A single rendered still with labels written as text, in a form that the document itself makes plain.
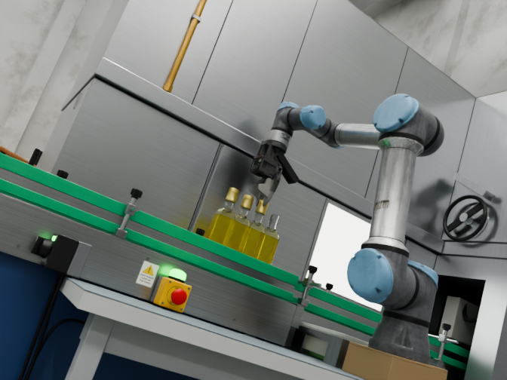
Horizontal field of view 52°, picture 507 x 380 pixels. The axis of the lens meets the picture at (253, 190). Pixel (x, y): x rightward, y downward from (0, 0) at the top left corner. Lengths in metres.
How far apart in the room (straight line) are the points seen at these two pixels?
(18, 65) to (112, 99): 8.07
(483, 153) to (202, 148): 1.33
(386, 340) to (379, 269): 0.20
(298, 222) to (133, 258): 0.75
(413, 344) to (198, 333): 0.56
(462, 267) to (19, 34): 8.65
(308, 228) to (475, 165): 0.93
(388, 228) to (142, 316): 0.62
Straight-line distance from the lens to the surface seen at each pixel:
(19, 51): 9.81
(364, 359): 1.36
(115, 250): 1.35
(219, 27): 1.91
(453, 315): 2.47
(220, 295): 1.46
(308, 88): 2.05
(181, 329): 1.01
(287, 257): 1.89
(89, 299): 0.96
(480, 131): 2.61
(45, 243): 1.25
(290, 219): 1.89
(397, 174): 1.33
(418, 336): 1.35
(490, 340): 2.20
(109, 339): 1.03
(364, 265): 1.25
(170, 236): 1.41
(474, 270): 2.32
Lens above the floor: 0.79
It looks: 14 degrees up
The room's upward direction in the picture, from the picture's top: 19 degrees clockwise
